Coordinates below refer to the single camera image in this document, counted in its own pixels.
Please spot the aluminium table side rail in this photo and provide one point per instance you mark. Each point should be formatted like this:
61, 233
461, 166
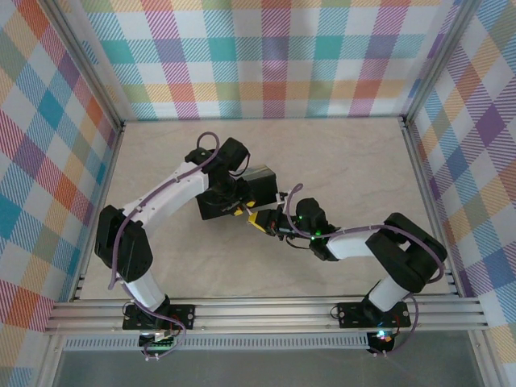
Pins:
106, 181
423, 181

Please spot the black box with painted lid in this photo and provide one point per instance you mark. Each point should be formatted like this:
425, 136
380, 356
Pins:
262, 189

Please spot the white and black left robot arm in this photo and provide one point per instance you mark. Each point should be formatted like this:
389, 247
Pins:
169, 193

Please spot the short aluminium frame leg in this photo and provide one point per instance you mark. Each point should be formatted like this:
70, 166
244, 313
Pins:
48, 363
485, 359

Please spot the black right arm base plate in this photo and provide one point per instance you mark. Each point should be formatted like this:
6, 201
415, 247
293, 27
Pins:
350, 315

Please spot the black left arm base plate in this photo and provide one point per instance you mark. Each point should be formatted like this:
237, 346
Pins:
183, 316

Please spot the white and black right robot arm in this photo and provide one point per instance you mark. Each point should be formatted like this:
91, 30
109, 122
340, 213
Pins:
346, 246

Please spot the long aluminium mounting rail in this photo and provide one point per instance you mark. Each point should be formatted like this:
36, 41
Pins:
262, 316

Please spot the aluminium frame post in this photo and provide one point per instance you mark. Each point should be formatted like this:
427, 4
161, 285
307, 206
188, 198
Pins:
89, 68
438, 60

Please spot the grey metal panel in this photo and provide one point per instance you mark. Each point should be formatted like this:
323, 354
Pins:
262, 371

